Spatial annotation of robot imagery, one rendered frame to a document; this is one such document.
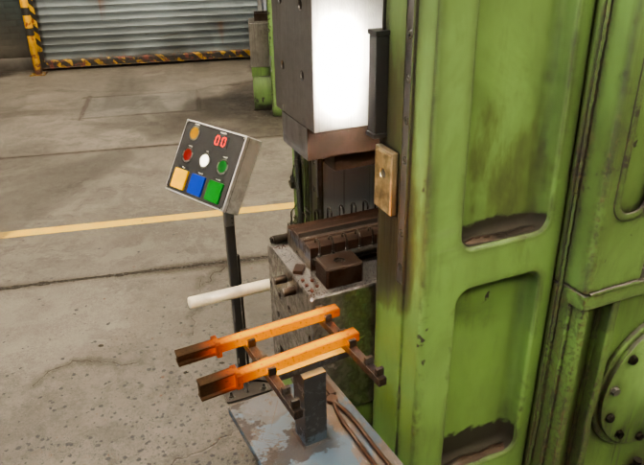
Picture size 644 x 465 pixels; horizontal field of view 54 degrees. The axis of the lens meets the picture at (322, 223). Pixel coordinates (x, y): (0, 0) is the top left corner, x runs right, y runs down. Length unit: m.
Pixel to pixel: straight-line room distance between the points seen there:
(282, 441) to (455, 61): 1.00
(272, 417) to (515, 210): 0.84
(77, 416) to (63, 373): 0.33
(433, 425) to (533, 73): 1.00
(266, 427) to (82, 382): 1.58
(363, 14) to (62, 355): 2.30
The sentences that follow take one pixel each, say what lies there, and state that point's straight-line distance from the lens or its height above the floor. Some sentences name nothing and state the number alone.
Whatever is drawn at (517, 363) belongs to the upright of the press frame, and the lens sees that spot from 2.04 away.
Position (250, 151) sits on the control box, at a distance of 2.26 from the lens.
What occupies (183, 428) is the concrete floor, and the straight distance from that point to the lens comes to 2.79.
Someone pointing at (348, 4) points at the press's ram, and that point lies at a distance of 1.67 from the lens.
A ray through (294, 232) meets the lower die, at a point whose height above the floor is 0.99.
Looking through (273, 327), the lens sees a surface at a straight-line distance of 1.58.
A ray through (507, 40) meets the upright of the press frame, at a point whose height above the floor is 1.62.
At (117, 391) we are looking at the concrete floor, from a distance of 3.04.
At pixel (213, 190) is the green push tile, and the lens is 2.28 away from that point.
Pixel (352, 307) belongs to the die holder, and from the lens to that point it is 1.87.
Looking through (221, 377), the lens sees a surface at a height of 0.99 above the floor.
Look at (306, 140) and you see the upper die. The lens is 1.76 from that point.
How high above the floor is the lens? 1.89
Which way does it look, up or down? 26 degrees down
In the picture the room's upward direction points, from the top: 1 degrees counter-clockwise
